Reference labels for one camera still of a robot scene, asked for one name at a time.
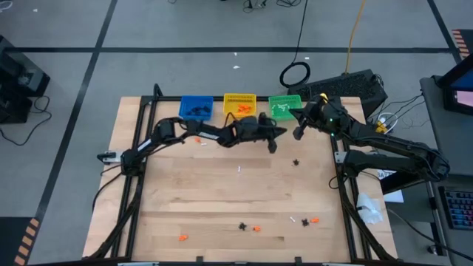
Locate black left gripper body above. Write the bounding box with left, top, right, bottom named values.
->
left=221, top=114, right=273, bottom=149

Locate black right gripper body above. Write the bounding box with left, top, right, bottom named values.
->
left=305, top=92, right=350, bottom=137

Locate green plastic basket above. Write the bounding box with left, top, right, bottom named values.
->
left=268, top=94, right=303, bottom=121

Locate yellow plastic basket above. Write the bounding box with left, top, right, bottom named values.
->
left=222, top=92, right=257, bottom=118

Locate black keyboard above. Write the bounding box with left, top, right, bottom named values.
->
left=287, top=69, right=389, bottom=118

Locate blue plastic basket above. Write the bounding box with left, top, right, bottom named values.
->
left=178, top=95, right=214, bottom=121

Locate black desk beam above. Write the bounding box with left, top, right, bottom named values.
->
left=380, top=173, right=444, bottom=195

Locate crumpled white plastic bag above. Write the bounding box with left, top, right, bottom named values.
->
left=356, top=192, right=384, bottom=225

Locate white paper sheet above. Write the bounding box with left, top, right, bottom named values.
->
left=376, top=169, right=405, bottom=204

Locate grey desk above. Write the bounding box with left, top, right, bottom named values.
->
left=420, top=75, right=473, bottom=177

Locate black computer monitor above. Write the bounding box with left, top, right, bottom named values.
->
left=438, top=55, right=473, bottom=116

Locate black orange striped mat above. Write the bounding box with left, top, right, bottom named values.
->
left=452, top=29, right=473, bottom=60
left=0, top=216, right=41, bottom=266

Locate backlit keyboard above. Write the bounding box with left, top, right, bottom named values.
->
left=438, top=186, right=473, bottom=232

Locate black equipment case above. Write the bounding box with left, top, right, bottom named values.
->
left=0, top=35, right=52, bottom=125

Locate coiled black cable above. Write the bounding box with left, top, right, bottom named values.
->
left=279, top=0, right=312, bottom=89

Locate white cable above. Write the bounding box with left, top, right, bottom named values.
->
left=376, top=112, right=399, bottom=130

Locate yellow cable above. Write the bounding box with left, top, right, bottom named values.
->
left=345, top=0, right=368, bottom=74

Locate black floor cable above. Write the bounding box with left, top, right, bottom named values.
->
left=0, top=95, right=52, bottom=146

